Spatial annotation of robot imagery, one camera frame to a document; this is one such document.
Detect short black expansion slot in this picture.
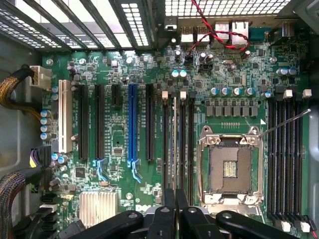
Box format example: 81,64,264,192
111,84,122,107

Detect open PC case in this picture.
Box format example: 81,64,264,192
0,0,319,239

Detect silver finned chipset heatsink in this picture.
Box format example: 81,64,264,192
79,191,119,229

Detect white connector yellow braided cable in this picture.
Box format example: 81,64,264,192
0,65,52,120

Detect metal socket locking lever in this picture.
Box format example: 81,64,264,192
259,108,312,139

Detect braided black cable bundle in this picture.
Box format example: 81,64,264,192
0,145,53,239

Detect RAM stick in slot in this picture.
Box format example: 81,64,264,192
169,86,180,190

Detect CPU socket with metal frame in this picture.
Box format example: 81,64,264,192
196,125,265,216

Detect long black expansion slot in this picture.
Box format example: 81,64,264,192
145,83,155,162
78,84,89,161
94,84,108,182

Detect blue expansion slot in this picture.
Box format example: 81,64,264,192
127,83,143,184

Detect green motherboard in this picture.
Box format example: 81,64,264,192
41,14,311,239

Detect red black twisted wire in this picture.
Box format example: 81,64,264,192
185,0,251,59

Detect white expansion slot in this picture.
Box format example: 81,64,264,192
58,79,73,154

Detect RAM slot white latches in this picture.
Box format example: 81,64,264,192
275,89,293,233
178,90,188,191
161,90,170,191
294,88,313,234

